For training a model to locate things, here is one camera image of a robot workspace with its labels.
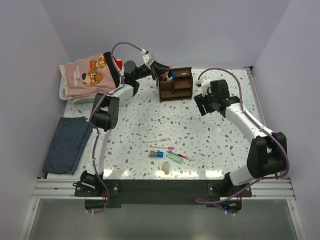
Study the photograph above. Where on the beige eraser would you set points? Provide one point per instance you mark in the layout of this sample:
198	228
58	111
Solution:
166	167

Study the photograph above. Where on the black red folded garment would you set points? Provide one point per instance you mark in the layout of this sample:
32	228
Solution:
114	65

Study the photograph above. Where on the pink pixel-print shirt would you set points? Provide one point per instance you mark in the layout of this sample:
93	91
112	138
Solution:
97	61

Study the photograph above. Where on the green capped pen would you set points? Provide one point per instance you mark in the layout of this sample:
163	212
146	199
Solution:
168	76

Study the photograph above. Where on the brown wooden desk organizer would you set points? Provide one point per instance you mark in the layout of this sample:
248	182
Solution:
180	88

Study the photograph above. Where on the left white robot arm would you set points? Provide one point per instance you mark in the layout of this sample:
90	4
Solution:
104	118

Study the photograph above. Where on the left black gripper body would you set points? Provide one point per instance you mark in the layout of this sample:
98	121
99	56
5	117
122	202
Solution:
143	71

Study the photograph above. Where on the pink capped pen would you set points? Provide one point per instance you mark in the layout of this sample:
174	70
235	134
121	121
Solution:
162	147

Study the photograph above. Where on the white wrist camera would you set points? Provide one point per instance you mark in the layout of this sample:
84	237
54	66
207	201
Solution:
148	58
205	85

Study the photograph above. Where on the blue capped pen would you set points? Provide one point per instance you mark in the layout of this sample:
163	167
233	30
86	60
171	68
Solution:
173	75

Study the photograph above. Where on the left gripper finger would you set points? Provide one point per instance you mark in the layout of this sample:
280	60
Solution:
157	74
160	67

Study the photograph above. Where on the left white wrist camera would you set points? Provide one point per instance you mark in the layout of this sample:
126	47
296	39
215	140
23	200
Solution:
148	58

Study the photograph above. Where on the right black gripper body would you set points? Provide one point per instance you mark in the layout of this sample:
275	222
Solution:
210	106

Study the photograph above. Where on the orange black highlighter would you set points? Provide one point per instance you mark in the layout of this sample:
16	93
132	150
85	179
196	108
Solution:
164	77

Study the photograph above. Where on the blue grey sharpener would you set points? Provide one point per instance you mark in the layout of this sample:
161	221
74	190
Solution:
156	154

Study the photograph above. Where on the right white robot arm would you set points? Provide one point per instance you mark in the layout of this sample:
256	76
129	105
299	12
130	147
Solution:
268	150

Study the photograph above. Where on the green transparent case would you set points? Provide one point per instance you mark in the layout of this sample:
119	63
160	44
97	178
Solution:
174	158

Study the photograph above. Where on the red clear pen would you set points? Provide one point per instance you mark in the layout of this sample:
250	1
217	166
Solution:
180	155

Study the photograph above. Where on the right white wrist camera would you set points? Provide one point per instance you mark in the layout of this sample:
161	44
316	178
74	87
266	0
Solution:
205	85

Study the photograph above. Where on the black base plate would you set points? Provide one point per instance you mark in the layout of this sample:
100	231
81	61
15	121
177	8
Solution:
163	192

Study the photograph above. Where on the blue folded cloth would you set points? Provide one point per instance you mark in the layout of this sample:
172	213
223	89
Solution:
67	145

